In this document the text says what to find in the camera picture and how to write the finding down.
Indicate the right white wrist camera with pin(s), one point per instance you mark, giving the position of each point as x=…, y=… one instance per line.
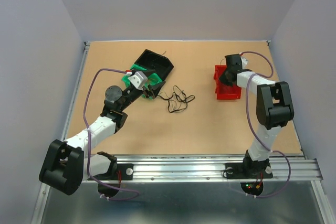
x=244, y=62

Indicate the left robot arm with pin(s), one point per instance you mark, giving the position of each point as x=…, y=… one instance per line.
x=70, y=162

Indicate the red plastic bin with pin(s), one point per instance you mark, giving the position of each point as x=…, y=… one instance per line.
x=222, y=91

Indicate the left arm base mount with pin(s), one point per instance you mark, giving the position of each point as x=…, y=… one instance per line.
x=119, y=173

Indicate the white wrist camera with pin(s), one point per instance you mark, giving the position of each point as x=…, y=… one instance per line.
x=138, y=80
x=244, y=62

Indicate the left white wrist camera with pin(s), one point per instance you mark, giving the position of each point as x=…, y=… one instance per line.
x=138, y=80

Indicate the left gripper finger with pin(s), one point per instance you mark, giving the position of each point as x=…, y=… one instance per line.
x=154, y=90
x=148, y=73

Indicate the black plastic bin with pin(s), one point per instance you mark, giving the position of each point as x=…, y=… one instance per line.
x=153, y=61

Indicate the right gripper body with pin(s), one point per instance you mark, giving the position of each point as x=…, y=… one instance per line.
x=227, y=68

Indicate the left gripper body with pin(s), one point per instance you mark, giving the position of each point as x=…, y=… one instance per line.
x=146, y=93

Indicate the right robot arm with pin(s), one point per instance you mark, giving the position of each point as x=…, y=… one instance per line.
x=274, y=109

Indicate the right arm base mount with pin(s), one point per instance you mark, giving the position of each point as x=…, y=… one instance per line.
x=253, y=175

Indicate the green plastic bin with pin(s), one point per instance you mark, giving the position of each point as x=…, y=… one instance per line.
x=130, y=91

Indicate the aluminium mounting rail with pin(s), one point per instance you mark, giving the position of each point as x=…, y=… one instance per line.
x=185, y=134

